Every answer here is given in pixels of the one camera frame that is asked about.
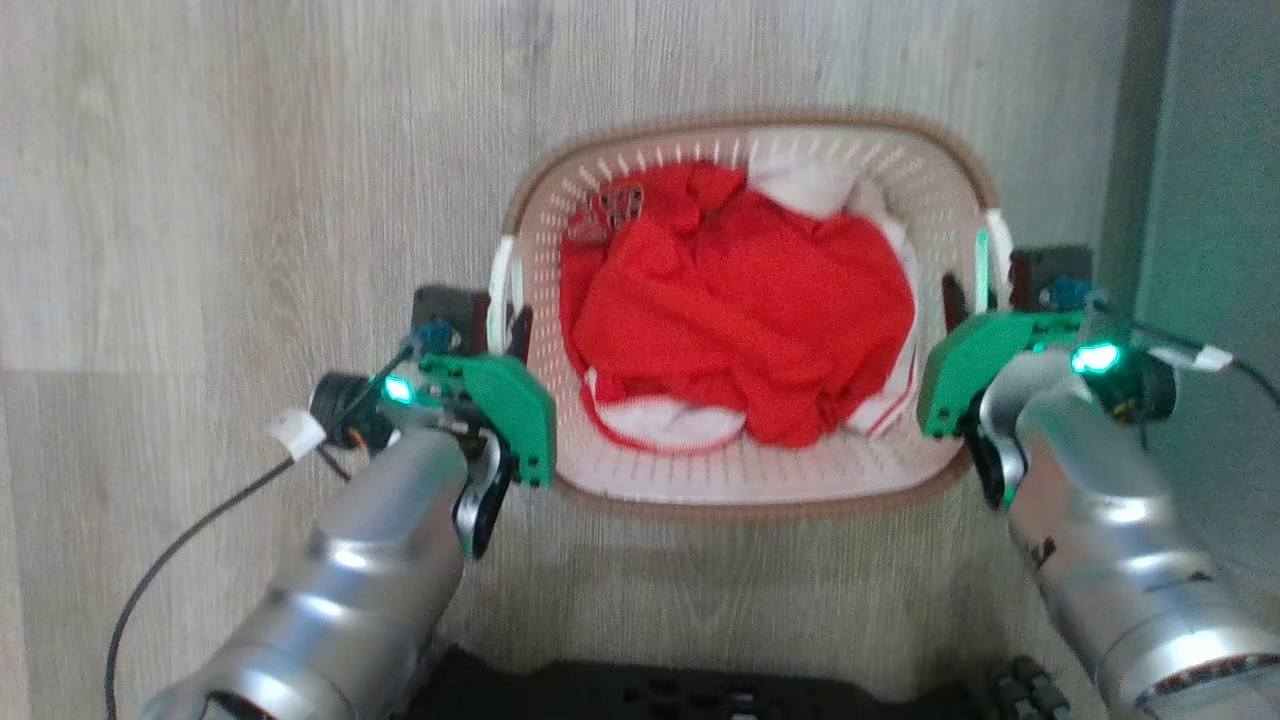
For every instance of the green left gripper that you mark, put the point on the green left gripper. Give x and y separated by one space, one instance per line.
510 410

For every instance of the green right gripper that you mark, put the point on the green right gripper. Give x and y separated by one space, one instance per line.
965 365

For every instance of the white laundry basket brown rim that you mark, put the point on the white laundry basket brown rim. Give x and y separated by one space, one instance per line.
740 480

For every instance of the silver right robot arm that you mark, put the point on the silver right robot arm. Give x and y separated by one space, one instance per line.
1110 540

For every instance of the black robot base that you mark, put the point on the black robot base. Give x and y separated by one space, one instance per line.
700 690

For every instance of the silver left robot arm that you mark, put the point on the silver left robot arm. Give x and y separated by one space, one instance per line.
370 550

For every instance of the dark patterned cloth item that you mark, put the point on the dark patterned cloth item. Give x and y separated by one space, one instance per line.
605 215

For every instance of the grey cabinet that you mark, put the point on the grey cabinet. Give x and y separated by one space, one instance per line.
1210 200

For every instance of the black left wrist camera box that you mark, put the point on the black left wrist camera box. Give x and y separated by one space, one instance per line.
450 310

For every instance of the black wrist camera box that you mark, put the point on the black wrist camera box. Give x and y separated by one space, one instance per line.
1050 270
450 310

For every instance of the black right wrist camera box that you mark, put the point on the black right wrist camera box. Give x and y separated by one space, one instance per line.
1050 270

